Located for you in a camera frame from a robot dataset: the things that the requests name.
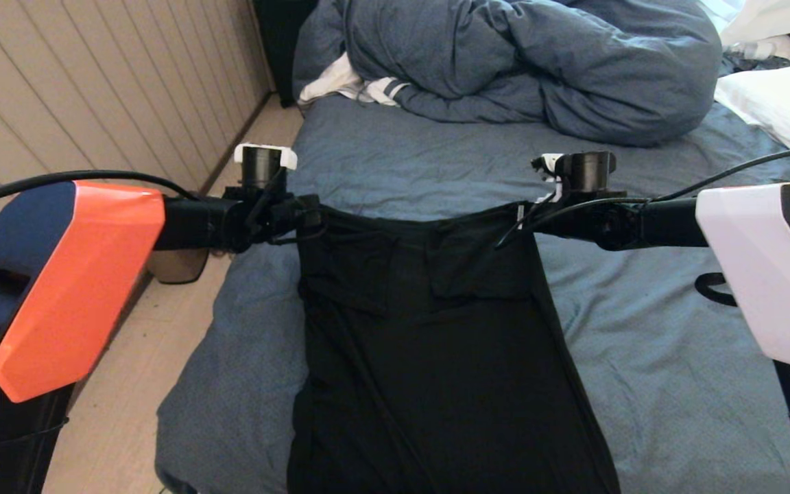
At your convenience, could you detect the black t-shirt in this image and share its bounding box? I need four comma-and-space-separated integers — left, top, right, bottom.
287, 202, 621, 494

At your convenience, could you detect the right wrist motor cylinder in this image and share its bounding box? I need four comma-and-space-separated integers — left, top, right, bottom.
563, 152, 617, 194

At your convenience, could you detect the wrist motor cylinder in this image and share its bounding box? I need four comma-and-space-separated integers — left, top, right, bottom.
234, 143, 298, 193
563, 152, 617, 194

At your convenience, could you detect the left wrist motor cylinder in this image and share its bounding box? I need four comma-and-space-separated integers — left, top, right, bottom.
234, 143, 298, 193

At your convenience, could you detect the blue bed sheet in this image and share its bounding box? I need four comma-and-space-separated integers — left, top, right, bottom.
155, 96, 790, 494

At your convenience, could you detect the brown trash bin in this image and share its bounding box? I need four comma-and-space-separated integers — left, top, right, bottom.
147, 248, 211, 285

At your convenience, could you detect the white striped cloth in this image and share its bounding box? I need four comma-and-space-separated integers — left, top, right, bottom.
298, 55, 409, 108

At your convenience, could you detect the blue crumpled duvet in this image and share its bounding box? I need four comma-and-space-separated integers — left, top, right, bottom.
292, 0, 723, 147

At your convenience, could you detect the black nightstand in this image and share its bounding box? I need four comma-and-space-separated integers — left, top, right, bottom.
252, 0, 320, 109

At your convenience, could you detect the dark grey crumpled cloth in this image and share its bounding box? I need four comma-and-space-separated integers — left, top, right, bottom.
717, 55, 790, 78

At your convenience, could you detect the white pillow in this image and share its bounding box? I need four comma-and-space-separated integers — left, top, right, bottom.
714, 65, 790, 185

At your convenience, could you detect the white blanket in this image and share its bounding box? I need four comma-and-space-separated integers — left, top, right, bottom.
717, 0, 790, 49

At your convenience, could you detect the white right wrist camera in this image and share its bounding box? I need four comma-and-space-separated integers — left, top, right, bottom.
532, 154, 567, 203

